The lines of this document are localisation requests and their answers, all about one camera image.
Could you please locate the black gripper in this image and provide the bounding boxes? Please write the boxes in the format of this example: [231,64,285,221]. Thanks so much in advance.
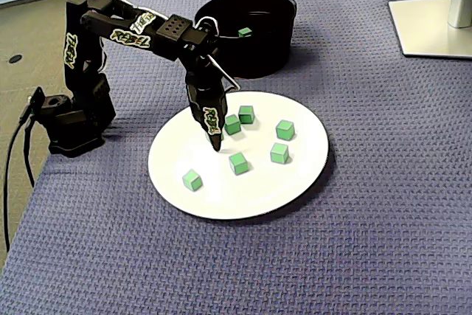
[185,56,229,153]

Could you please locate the white round plate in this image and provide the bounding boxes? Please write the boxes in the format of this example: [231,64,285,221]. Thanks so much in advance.
[147,90,330,221]

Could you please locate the black round bowl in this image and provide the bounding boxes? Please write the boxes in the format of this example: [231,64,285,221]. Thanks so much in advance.
[192,0,298,80]

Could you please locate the blue woven mat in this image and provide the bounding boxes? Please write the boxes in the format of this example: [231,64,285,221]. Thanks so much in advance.
[0,0,472,315]

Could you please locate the white monitor stand base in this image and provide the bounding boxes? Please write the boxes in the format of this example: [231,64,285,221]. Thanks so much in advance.
[387,0,472,60]

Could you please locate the white servo wire loop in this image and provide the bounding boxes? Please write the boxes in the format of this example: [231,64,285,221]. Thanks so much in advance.
[205,52,241,91]

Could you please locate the black cable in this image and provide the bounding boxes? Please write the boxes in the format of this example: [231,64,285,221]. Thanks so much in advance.
[22,115,37,187]
[2,108,38,253]

